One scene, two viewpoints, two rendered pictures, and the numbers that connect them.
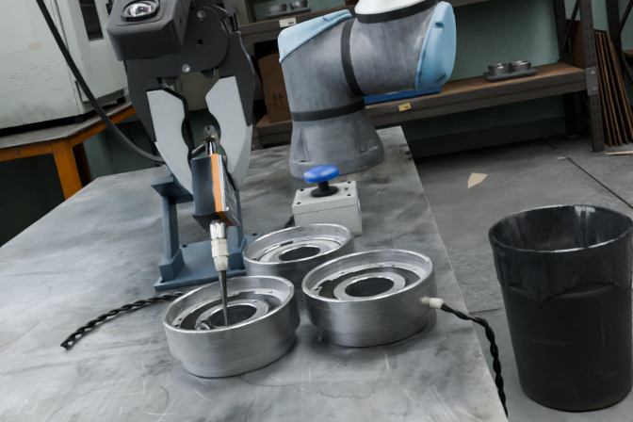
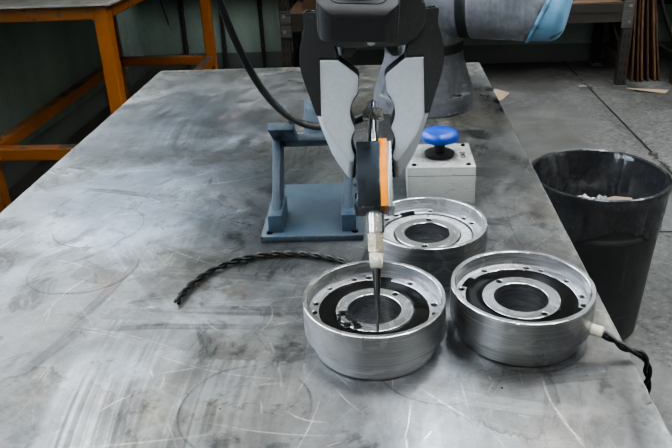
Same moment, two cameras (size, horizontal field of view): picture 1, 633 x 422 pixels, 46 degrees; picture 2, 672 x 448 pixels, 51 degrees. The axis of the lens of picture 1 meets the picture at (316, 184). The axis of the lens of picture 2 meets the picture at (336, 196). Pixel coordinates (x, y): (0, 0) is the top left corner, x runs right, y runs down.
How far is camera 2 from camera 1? 0.17 m
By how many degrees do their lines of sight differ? 11
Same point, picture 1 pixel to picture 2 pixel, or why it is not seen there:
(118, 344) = (236, 309)
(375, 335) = (531, 357)
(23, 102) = not seen: outside the picture
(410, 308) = (574, 336)
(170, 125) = (340, 101)
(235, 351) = (388, 360)
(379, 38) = not seen: outside the picture
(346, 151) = (439, 94)
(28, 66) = not seen: outside the picture
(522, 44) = not seen: outside the picture
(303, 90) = not seen: hidden behind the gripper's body
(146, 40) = (364, 25)
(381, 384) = (549, 424)
